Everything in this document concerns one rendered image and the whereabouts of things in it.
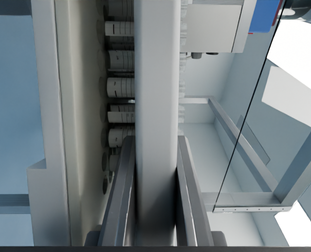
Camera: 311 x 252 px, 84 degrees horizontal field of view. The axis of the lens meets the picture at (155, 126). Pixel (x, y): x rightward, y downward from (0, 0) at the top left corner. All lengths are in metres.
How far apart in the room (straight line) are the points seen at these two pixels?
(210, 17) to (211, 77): 4.12
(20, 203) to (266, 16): 1.08
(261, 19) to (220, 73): 4.06
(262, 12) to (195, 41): 0.18
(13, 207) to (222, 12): 1.02
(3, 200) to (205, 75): 4.21
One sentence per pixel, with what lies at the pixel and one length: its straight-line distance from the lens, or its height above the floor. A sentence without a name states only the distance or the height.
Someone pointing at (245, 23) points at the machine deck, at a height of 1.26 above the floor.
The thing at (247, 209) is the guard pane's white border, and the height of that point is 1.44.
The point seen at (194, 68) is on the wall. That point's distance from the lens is 4.38.
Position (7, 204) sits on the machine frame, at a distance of 1.00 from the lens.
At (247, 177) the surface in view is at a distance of 0.74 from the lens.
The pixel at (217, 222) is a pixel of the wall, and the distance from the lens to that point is 3.73.
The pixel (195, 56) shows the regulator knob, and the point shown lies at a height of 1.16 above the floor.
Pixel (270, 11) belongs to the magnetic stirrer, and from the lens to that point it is 0.59.
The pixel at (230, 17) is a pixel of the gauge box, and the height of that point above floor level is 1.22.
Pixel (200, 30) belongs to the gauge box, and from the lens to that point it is 0.50.
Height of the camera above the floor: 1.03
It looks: 1 degrees up
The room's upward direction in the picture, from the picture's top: 90 degrees clockwise
